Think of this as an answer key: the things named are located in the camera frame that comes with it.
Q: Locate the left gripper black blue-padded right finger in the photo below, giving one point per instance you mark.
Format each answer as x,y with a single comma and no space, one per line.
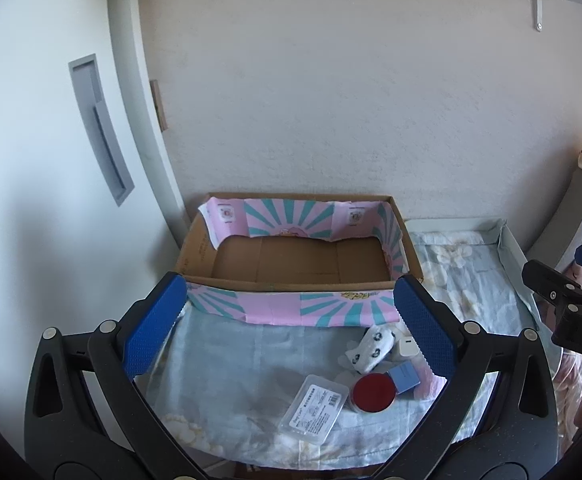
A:
496,416

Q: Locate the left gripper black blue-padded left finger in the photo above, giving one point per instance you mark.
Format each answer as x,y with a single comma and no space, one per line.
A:
86,417

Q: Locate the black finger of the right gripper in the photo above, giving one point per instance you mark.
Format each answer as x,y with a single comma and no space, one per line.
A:
546,282

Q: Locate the small light blue box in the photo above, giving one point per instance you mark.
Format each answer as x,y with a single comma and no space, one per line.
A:
404,377

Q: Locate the red lid round jar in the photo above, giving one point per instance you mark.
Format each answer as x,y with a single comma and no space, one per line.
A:
373,393

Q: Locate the white panda pattern sock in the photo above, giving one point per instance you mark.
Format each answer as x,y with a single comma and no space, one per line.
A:
376,344

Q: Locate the clear cotton swab box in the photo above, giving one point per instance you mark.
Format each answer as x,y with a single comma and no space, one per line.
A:
314,410

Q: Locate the grey bed headboard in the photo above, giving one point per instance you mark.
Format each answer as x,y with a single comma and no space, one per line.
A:
556,244

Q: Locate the floral light blue bedsheet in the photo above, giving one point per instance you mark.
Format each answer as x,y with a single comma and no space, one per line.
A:
222,387

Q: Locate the white wardrobe door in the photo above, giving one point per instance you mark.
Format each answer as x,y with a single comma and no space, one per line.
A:
71,256

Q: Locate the cardboard box pink liner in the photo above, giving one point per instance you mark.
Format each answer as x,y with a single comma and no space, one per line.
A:
297,260

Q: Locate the white wall shelf bracket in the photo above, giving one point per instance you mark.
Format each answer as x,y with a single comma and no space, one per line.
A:
538,14

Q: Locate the wooden strip on wall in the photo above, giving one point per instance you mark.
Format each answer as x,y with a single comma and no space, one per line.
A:
158,104

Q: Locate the grey recessed door handle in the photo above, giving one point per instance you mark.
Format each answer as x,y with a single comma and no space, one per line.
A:
96,118

